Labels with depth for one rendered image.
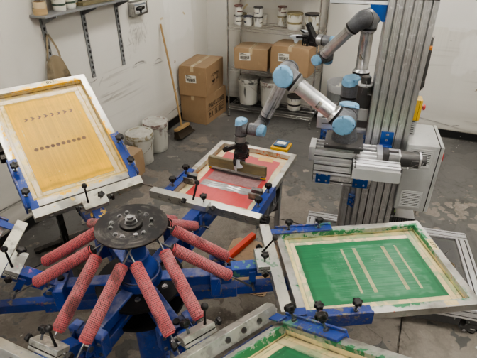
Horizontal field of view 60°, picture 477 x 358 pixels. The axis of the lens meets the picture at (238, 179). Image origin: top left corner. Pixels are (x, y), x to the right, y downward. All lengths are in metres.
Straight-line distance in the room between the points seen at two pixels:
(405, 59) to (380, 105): 0.29
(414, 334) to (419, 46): 1.86
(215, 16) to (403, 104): 4.15
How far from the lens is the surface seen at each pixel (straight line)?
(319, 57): 3.01
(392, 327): 3.20
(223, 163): 2.72
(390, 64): 2.57
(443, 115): 5.97
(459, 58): 5.76
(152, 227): 1.73
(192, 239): 1.86
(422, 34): 2.55
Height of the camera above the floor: 2.35
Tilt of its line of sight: 31 degrees down
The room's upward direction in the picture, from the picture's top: straight up
